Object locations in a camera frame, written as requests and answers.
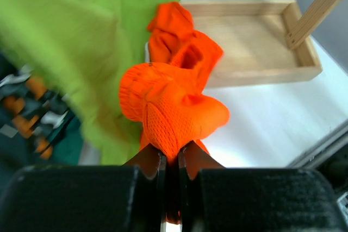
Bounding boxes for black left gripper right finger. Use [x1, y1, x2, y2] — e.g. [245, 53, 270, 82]
[178, 142, 347, 231]

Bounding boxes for wooden clothes rack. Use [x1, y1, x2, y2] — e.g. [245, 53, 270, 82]
[182, 0, 341, 88]

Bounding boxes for lime green shorts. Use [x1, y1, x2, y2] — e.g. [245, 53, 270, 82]
[1, 0, 178, 165]

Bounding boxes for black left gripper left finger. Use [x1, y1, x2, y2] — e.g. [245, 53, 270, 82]
[1, 146, 166, 231]

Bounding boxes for aluminium mounting rail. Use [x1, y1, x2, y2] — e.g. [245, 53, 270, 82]
[288, 123, 348, 216]

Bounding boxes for orange grey camouflage shorts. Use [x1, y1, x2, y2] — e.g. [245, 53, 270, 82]
[1, 70, 69, 160]

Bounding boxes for teal green shorts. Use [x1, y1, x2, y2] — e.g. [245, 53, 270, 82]
[1, 55, 83, 189]

